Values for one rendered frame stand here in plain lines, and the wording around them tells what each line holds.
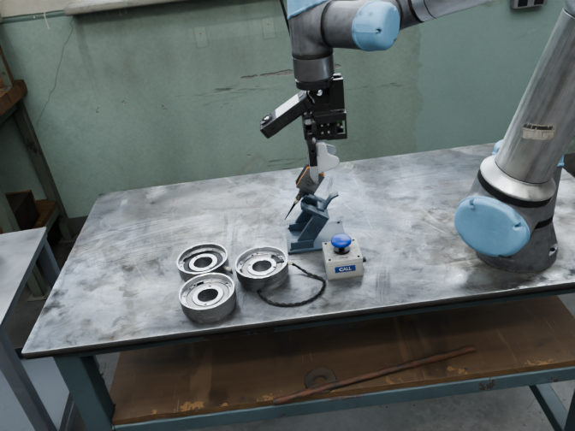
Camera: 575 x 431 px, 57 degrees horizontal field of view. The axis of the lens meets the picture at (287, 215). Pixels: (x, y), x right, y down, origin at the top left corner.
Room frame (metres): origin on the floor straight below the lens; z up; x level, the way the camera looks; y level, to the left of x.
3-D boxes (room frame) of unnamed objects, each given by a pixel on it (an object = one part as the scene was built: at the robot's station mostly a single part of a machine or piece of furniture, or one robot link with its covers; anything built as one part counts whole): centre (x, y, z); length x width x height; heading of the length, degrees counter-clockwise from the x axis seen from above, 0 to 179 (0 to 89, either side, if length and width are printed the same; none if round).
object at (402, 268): (1.02, -0.09, 0.79); 1.20 x 0.60 x 0.02; 90
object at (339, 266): (0.84, -0.10, 0.82); 0.08 x 0.07 x 0.05; 90
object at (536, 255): (0.83, -0.44, 0.85); 0.15 x 0.15 x 0.10
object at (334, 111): (0.96, -0.09, 1.10); 0.09 x 0.08 x 0.12; 89
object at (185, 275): (0.89, 0.18, 0.82); 0.10 x 0.10 x 0.04
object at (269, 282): (0.85, 0.06, 0.82); 0.10 x 0.10 x 0.04
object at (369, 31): (0.91, -0.17, 1.25); 0.11 x 0.11 x 0.08; 50
